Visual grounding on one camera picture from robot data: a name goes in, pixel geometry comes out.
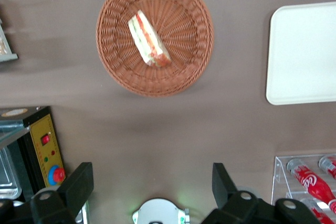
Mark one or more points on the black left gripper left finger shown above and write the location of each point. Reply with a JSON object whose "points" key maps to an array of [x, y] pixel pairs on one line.
{"points": [[76, 184]]}

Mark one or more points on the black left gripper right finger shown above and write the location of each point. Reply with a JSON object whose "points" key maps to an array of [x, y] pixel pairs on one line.
{"points": [[223, 184]]}

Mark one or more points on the triangle sandwich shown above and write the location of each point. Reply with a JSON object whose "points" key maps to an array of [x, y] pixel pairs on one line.
{"points": [[147, 37]]}

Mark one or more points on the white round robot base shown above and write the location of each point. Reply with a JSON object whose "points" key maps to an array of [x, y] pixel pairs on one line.
{"points": [[157, 212]]}

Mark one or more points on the metal baking tray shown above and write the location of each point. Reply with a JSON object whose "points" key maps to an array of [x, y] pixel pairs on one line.
{"points": [[6, 176]]}

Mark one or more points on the round brown wicker basket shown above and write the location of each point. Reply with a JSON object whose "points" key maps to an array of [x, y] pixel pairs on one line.
{"points": [[183, 37]]}

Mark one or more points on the white plastic tray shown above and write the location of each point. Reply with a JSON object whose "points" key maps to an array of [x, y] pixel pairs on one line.
{"points": [[304, 53]]}

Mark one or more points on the red emergency stop button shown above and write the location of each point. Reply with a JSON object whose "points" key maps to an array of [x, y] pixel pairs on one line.
{"points": [[56, 174]]}

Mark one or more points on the clear acrylic bottle rack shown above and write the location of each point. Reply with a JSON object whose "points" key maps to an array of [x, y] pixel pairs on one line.
{"points": [[281, 176]]}

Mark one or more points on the black appliance with yellow panel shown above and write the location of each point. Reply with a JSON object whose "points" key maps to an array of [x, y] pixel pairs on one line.
{"points": [[44, 129]]}

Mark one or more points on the red cola bottle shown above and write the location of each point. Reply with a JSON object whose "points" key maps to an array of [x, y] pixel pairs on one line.
{"points": [[319, 214], [312, 182], [329, 165]]}

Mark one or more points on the grey framed box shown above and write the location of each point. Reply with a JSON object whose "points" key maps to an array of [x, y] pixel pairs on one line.
{"points": [[5, 48]]}

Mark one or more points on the red rocker switch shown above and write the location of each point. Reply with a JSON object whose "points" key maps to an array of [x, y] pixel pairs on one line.
{"points": [[46, 139]]}

